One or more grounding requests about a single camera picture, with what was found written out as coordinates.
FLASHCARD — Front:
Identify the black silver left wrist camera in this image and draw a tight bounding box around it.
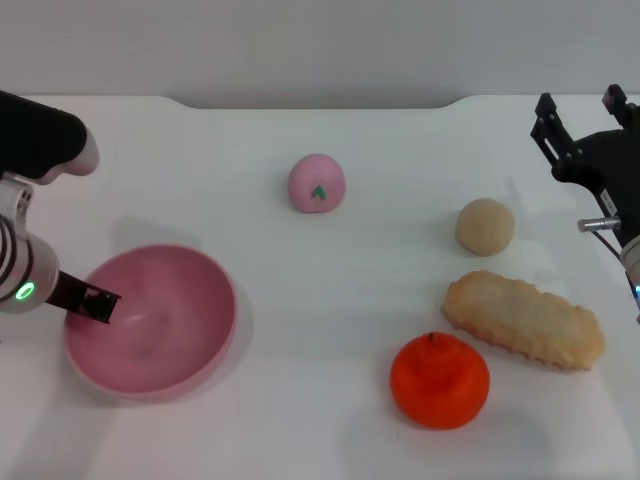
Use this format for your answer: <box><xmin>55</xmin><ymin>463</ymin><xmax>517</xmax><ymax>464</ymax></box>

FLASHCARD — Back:
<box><xmin>0</xmin><ymin>89</ymin><xmax>101</xmax><ymax>186</ymax></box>

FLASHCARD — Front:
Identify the pink plastic bowl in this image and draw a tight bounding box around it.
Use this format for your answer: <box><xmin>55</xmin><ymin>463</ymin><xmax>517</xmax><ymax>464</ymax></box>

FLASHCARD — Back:
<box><xmin>63</xmin><ymin>243</ymin><xmax>238</xmax><ymax>403</ymax></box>

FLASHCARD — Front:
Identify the right arm cable with plug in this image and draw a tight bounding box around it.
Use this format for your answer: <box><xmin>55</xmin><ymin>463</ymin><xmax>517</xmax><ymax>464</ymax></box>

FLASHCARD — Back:
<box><xmin>577</xmin><ymin>216</ymin><xmax>626</xmax><ymax>261</ymax></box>

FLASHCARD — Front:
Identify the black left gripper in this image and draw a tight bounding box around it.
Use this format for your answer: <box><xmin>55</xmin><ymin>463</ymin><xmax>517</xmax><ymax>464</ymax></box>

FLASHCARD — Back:
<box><xmin>45</xmin><ymin>269</ymin><xmax>122</xmax><ymax>326</ymax></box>

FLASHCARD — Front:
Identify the long golden bread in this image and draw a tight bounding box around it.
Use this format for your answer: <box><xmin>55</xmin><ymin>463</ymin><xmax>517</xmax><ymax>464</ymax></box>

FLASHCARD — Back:
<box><xmin>440</xmin><ymin>270</ymin><xmax>607</xmax><ymax>372</ymax></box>

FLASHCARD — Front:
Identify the orange toy fruit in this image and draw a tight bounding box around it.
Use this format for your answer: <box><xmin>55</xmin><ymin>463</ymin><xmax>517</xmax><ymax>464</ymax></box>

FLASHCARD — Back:
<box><xmin>389</xmin><ymin>331</ymin><xmax>491</xmax><ymax>430</ymax></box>

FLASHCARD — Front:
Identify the beige round bun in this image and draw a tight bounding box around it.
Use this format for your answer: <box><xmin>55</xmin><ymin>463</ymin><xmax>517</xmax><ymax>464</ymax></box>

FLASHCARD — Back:
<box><xmin>454</xmin><ymin>197</ymin><xmax>516</xmax><ymax>257</ymax></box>

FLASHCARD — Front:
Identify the pink toy peach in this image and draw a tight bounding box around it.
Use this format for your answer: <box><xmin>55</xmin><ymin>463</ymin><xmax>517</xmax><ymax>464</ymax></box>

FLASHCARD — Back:
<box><xmin>287</xmin><ymin>152</ymin><xmax>347</xmax><ymax>215</ymax></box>

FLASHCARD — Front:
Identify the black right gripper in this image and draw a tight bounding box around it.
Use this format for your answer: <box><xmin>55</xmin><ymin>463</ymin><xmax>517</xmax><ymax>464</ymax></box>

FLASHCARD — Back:
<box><xmin>530</xmin><ymin>84</ymin><xmax>640</xmax><ymax>249</ymax></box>

